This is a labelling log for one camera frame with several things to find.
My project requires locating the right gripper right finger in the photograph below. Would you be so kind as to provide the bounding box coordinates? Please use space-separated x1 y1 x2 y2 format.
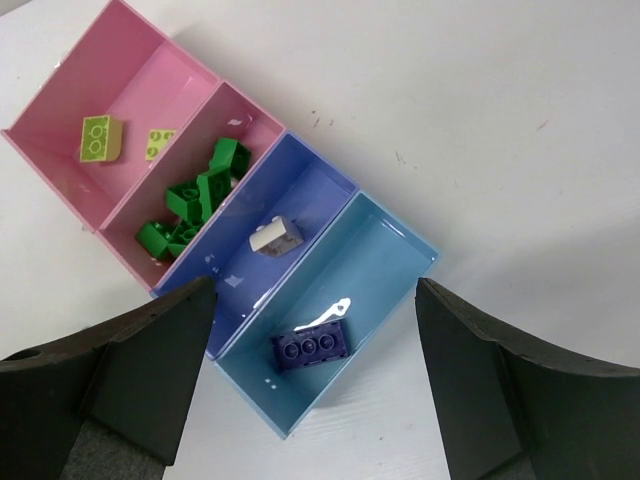
415 278 639 479

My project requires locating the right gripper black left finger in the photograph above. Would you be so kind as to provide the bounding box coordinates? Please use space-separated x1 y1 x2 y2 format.
1 276 217 479

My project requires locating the small green lego piece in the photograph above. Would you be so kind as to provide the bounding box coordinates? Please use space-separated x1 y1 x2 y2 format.
135 221 174 261

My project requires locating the dark blue lego plate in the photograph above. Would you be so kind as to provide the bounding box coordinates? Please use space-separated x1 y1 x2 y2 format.
270 319 350 371

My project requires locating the green yellow blue lego stack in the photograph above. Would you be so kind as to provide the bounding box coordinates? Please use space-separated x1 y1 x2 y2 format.
79 115 124 163

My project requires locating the green lego from stack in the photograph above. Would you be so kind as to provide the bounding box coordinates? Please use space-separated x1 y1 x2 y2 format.
209 137 252 180

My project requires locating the green narrow lego brick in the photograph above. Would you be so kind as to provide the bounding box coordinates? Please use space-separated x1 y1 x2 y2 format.
165 181 202 222

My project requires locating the light blue container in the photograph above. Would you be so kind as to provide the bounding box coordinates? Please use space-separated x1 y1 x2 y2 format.
217 192 439 438

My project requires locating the small grey white block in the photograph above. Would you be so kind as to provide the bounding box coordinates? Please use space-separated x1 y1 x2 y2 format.
249 216 304 258

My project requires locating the dark blue container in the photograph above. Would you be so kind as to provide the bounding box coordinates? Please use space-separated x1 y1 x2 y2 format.
153 133 359 359

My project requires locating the small pink container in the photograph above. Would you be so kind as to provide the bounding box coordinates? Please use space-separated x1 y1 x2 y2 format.
96 82 285 290

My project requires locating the large pink container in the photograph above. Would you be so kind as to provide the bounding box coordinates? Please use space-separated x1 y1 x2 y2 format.
3 1 220 230

